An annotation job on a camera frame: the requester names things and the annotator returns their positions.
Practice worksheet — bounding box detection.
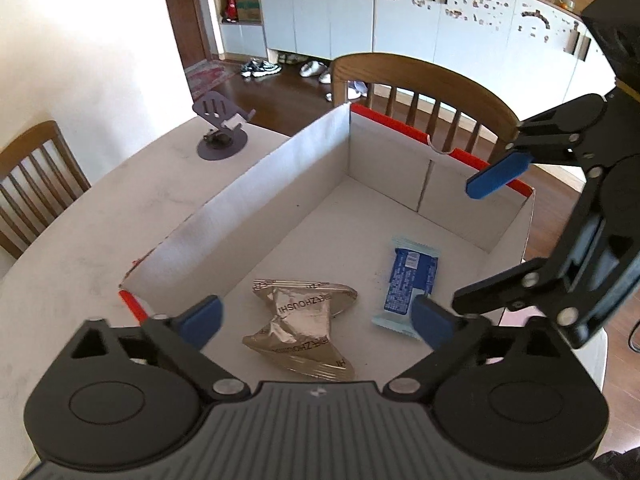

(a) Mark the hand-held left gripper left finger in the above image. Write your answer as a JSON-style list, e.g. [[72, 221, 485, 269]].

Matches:
[[70, 295, 252, 403]]

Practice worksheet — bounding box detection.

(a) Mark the gold snack packet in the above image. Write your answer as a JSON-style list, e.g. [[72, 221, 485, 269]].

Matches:
[[242, 279, 360, 382]]

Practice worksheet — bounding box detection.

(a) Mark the grey phone stand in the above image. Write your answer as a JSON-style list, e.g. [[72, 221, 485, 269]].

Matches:
[[192, 91, 257, 162]]

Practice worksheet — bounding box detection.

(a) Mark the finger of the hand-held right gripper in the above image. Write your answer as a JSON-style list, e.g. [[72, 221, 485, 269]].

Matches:
[[465, 92, 617, 202], [452, 254, 632, 350]]

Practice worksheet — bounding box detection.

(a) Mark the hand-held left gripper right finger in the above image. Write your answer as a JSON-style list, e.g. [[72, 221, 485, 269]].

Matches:
[[382, 294, 576, 403]]

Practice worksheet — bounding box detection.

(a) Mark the curved-back wooden chair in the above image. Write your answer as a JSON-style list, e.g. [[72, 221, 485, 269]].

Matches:
[[330, 52, 521, 161]]

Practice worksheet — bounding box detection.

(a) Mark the white red-edged cardboard box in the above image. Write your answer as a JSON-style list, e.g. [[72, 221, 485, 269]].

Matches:
[[119, 102, 537, 386]]

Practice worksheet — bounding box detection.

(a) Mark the straight-backed wooden chair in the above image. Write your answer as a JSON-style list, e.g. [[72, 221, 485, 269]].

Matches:
[[0, 120, 92, 261]]

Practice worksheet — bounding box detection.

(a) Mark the cardboard carton with green print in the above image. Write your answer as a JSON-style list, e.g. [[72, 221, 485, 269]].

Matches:
[[232, 0, 261, 22]]

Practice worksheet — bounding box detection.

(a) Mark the white low cabinet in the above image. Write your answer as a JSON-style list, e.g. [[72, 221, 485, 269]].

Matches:
[[220, 21, 266, 57]]

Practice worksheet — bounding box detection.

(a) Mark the blue snack packet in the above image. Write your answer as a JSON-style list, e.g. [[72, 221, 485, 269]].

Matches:
[[371, 236, 442, 342]]

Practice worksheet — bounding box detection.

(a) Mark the red patterned rug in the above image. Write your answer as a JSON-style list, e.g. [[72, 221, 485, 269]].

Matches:
[[185, 59, 241, 98]]

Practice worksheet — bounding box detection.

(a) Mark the white cabinet row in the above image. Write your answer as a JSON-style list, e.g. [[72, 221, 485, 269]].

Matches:
[[262, 0, 618, 106]]

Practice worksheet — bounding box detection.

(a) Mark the brown door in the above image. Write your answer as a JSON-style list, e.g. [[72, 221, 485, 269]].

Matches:
[[159, 0, 208, 68]]

